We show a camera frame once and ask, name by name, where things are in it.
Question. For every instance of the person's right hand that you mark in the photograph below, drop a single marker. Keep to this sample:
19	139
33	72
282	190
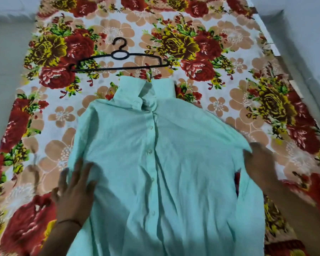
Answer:
261	165

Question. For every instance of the person's left hand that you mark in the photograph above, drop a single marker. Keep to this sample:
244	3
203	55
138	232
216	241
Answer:
74	194

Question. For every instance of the mint green shirt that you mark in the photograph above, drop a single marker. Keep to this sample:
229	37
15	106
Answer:
189	157

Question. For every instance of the black plastic hanger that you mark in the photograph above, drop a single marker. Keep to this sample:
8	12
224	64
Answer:
109	68

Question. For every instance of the person's right forearm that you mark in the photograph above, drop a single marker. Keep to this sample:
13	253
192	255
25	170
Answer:
304	218

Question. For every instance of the black thread wristband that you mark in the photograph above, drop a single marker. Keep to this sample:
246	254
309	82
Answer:
69	221

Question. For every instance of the floral patterned blanket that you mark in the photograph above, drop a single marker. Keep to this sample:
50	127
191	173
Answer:
202	45

